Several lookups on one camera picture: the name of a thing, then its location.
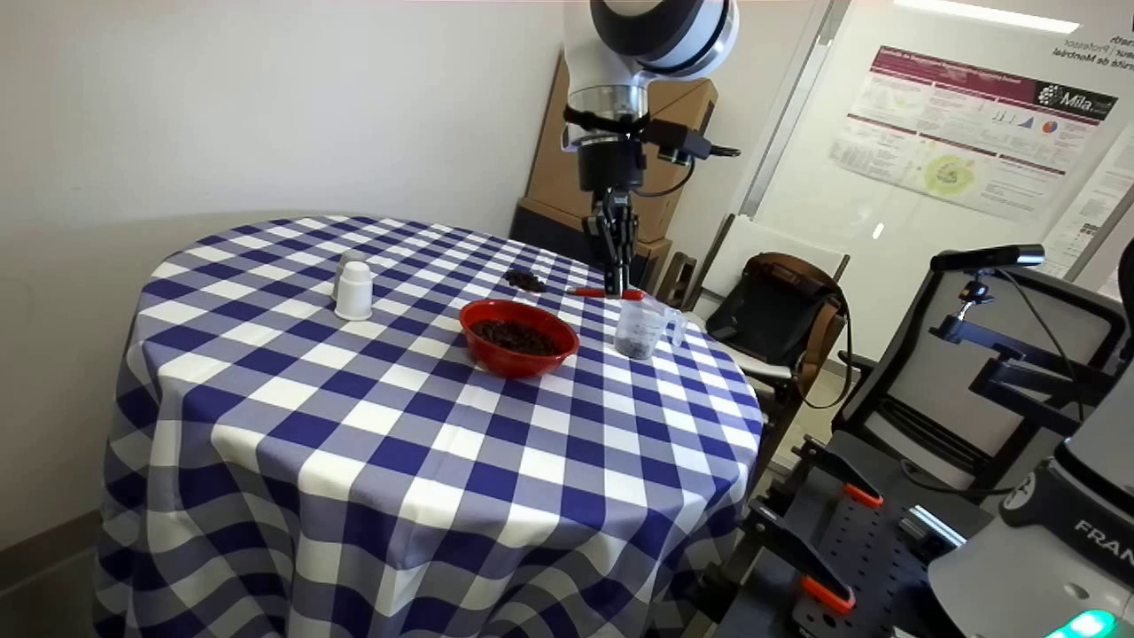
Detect black perforated workbench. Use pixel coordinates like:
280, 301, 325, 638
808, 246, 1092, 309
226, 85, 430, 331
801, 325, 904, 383
697, 436, 990, 638

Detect clear plastic measuring jug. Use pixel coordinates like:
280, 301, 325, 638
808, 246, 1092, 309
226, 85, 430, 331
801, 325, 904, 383
612, 297, 683, 360

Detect leaning cardboard sheets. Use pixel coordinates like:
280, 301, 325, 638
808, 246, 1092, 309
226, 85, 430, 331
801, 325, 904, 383
511, 62, 716, 290

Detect wall poster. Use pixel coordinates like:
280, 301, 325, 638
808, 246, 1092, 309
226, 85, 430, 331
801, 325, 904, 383
831, 48, 1118, 218

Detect small dark object on table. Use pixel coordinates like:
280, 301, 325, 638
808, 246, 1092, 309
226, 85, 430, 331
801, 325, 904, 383
505, 271, 545, 290

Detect black mesh office chair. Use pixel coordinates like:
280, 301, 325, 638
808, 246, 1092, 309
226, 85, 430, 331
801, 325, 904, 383
833, 246, 1132, 504

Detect blue white checkered tablecloth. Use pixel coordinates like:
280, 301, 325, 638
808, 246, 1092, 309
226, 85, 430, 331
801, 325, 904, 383
91, 218, 767, 638

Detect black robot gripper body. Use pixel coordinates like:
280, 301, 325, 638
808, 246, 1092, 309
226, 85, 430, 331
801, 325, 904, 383
579, 140, 644, 194

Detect red bowl with coffee beans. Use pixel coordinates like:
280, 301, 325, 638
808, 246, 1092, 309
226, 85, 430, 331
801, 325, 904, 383
461, 297, 579, 380

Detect red handled spoon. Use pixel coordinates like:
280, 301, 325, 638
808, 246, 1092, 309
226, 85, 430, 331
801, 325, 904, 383
570, 288, 650, 301

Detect small white bottle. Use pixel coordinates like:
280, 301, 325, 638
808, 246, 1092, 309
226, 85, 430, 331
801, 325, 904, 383
338, 262, 374, 319

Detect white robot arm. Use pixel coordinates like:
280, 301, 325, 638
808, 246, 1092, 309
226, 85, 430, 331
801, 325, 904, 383
564, 0, 741, 297

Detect black bag on chair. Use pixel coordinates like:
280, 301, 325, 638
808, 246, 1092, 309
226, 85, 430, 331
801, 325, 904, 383
704, 251, 849, 383

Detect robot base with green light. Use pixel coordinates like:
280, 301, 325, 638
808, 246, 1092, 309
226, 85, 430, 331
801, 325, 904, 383
929, 369, 1134, 638

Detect orange handled clamp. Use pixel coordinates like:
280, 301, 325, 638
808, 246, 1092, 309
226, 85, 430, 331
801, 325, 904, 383
753, 508, 857, 618
798, 441, 888, 512

